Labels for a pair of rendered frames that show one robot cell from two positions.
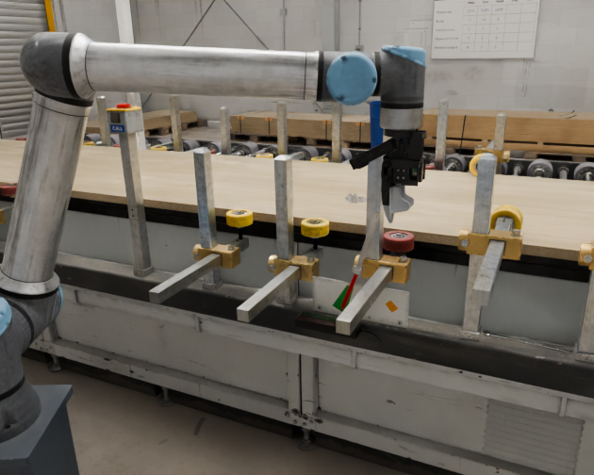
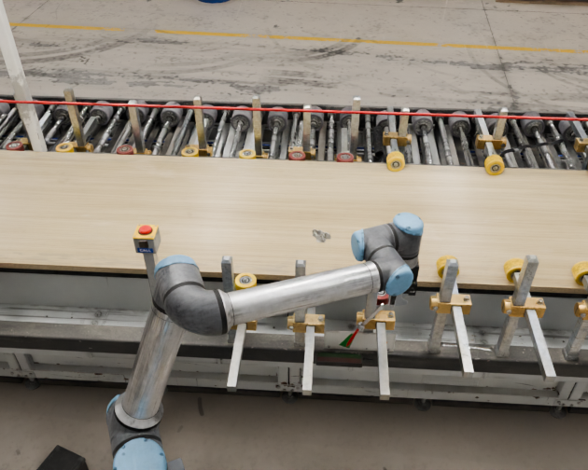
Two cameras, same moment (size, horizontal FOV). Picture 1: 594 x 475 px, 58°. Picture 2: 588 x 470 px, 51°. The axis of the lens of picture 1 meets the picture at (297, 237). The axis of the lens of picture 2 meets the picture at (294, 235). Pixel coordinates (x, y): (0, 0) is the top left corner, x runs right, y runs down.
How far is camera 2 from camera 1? 1.29 m
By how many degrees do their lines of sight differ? 28
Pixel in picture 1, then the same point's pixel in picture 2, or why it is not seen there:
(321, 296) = (330, 340)
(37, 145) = (163, 343)
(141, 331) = not seen: hidden behind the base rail
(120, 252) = (109, 300)
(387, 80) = (401, 248)
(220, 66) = (321, 297)
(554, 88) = not seen: outside the picture
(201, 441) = (210, 420)
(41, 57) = (204, 324)
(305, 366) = not seen: hidden behind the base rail
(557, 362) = (487, 360)
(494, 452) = (429, 382)
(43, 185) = (167, 363)
